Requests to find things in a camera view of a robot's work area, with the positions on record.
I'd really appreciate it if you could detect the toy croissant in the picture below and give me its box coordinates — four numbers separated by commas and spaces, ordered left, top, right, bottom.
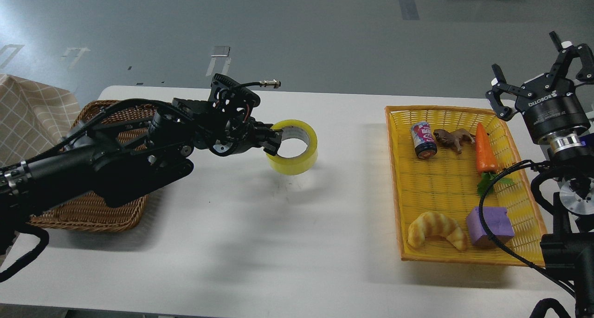
407, 211, 468, 252

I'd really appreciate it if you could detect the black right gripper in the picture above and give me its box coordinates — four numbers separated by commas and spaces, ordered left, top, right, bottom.
485, 31, 594, 146

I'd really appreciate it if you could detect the yellow tape roll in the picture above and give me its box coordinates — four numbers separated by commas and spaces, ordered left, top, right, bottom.
266, 119, 318, 175

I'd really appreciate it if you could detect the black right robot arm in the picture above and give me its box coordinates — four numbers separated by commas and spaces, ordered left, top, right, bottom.
478, 31, 594, 318

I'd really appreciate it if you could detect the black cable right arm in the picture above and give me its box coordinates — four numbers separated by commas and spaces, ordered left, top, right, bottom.
478, 159, 576, 318

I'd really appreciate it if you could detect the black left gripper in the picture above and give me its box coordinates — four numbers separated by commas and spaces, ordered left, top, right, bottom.
207, 117, 284, 157

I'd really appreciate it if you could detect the black corrugated hose left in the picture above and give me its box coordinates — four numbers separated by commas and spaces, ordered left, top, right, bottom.
0, 223, 50, 283

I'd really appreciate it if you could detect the beige checkered cloth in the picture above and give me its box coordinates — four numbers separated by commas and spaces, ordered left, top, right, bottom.
0, 73, 80, 166

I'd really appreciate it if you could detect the small drink can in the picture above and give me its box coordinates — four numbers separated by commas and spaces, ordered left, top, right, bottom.
410, 121, 438, 160

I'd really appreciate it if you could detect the purple foam cube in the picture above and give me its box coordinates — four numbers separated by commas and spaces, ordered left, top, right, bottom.
466, 206, 515, 249

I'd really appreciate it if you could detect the orange toy carrot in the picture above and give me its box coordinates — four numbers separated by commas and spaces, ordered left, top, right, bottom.
475, 123, 499, 197

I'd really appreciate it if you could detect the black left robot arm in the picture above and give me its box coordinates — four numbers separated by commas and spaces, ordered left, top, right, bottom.
1, 73, 282, 252

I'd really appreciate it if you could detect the brown wicker basket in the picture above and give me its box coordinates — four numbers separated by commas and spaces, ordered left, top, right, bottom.
29, 100, 156, 233

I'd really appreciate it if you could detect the yellow plastic basket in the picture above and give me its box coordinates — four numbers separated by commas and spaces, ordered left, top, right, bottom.
385, 106, 547, 267

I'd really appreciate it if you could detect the brown toy animal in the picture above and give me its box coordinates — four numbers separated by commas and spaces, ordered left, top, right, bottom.
433, 128, 476, 155

